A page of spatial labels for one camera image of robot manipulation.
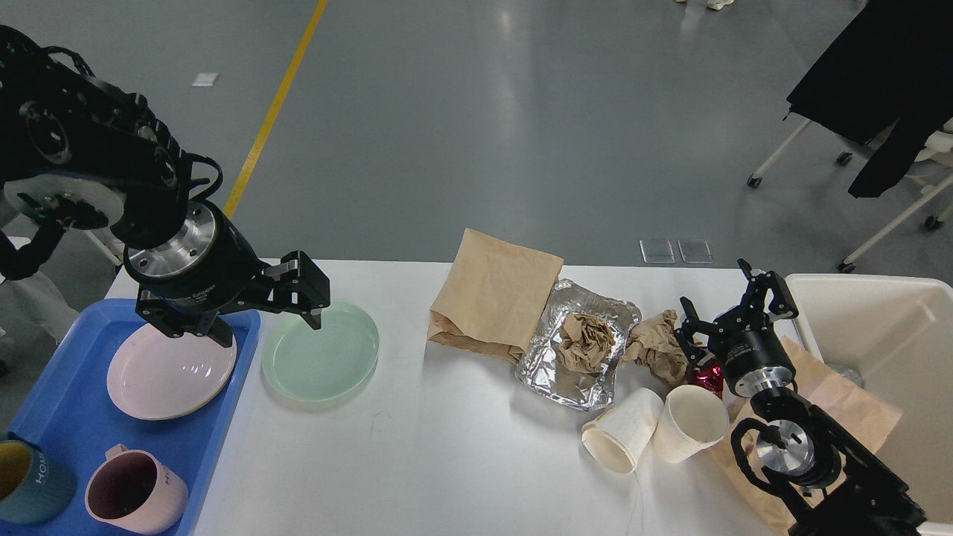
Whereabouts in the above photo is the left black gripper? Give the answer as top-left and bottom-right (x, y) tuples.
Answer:
(123, 201), (331, 348)

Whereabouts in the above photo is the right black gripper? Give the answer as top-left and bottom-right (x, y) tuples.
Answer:
(674, 258), (800, 399)

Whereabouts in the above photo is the light green plate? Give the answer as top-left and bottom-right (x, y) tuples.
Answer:
(262, 301), (379, 403)

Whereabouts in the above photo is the pink mug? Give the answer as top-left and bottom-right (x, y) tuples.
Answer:
(84, 444), (188, 535)

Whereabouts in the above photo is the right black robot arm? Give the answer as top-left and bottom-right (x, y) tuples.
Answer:
(675, 259), (926, 535)

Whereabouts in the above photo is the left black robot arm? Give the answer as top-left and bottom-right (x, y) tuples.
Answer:
(2, 26), (331, 348)

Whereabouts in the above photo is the red foil wrapper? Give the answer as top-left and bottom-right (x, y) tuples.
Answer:
(686, 357), (724, 399)

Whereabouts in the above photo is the crumpled brown paper ball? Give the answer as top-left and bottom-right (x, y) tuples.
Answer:
(622, 309), (689, 386)

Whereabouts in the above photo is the upright white paper cup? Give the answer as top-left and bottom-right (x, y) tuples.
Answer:
(652, 386), (730, 464)

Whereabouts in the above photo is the pink plate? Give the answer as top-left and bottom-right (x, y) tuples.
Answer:
(106, 325), (238, 421)

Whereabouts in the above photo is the brown paper bag right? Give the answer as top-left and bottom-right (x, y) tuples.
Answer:
(709, 336), (902, 535)

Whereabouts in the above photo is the brown paper bag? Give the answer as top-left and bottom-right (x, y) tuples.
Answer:
(427, 228), (563, 364)
(709, 336), (902, 535)

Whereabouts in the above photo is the white plastic bin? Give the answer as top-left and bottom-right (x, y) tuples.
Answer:
(786, 274), (952, 535)

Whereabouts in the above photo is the crumpled brown paper in tray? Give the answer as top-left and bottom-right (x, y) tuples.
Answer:
(557, 313), (615, 374)

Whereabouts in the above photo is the lying white paper cup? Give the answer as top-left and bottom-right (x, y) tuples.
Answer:
(581, 388), (663, 474)

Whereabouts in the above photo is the blue plastic tray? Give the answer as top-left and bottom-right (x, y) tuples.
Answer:
(1, 299), (260, 535)

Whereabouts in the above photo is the aluminium foil tray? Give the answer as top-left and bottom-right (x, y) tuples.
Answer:
(515, 279), (641, 412)

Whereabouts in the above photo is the person in grey trousers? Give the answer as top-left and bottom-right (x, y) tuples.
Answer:
(1, 272), (79, 344)

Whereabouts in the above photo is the brown paper bag centre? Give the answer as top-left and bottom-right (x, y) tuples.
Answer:
(427, 228), (563, 364)

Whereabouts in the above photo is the white rolling chair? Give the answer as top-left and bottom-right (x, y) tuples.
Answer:
(747, 118), (953, 275)

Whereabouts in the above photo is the blue yellow mug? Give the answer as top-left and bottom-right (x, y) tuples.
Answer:
(1, 440), (76, 526)

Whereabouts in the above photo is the black jacket on chair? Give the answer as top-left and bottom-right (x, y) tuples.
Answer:
(787, 1), (952, 198)

